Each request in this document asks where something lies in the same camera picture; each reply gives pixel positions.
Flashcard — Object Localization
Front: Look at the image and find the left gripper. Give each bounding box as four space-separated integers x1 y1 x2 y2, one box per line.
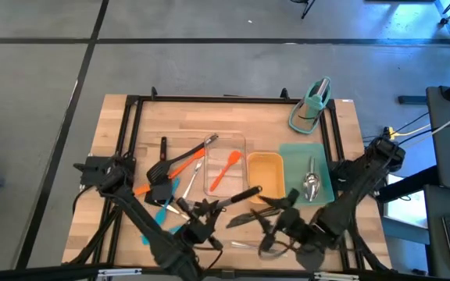
176 197 226 251

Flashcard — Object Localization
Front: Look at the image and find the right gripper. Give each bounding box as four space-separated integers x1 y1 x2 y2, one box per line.
258 190 327 254

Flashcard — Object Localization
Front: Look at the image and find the knife white orange handle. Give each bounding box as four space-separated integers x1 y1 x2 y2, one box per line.
153 201 191 222

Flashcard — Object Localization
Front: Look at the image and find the black spatula steel shaft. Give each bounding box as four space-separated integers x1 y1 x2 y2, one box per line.
145 181 264 208

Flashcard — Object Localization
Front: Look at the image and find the steel scoop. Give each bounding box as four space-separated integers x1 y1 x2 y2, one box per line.
302 156 323 203

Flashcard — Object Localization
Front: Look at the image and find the small orange spatula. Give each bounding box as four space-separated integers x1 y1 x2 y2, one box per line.
208 150 244 193

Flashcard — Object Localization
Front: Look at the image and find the yellow plastic bin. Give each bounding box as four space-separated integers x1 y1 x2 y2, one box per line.
246 151 287 205

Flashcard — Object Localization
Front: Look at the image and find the long orange spatula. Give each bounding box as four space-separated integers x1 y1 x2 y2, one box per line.
133 147 206 197

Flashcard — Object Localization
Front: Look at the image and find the black slotted spoon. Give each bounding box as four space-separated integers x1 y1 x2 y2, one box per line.
146 133 220 187

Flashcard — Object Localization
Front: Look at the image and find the teal plastic tray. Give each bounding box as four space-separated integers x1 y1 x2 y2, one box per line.
278 142 336 207

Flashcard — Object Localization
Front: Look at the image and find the clear plastic bin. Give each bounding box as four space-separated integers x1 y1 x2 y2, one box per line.
203 132 248 198

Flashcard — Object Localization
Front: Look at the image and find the white panel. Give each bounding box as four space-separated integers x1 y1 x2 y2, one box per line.
383 174 425 232

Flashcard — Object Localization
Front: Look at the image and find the blue-grey desk foot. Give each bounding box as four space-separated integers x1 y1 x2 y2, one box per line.
398 94 429 105

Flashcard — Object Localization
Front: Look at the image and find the black aluminium table frame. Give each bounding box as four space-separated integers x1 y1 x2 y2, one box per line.
61 86 393 274

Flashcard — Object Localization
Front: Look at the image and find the yellow cable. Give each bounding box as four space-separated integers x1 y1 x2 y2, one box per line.
383 123 432 141

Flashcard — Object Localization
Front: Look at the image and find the black frame beam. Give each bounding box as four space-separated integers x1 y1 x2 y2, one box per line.
0 263 370 281

